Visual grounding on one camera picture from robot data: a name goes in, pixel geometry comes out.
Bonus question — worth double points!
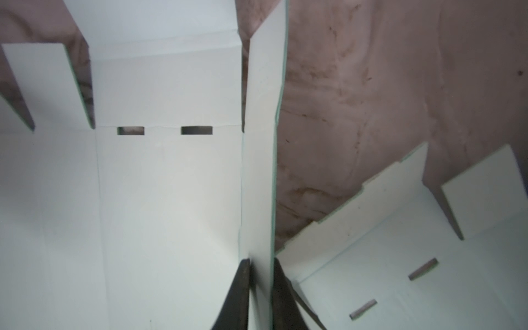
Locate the mint paper box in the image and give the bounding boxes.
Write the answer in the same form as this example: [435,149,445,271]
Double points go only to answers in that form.
[278,143,527,329]
[1,1,288,329]

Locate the flat mint paper box blank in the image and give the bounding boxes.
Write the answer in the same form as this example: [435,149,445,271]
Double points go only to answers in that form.
[278,143,527,329]

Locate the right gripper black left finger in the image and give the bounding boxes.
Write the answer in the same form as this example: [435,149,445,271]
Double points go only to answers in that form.
[212,258,251,330]

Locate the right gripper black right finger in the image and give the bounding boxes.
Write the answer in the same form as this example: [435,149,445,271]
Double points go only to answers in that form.
[272,258,309,330]

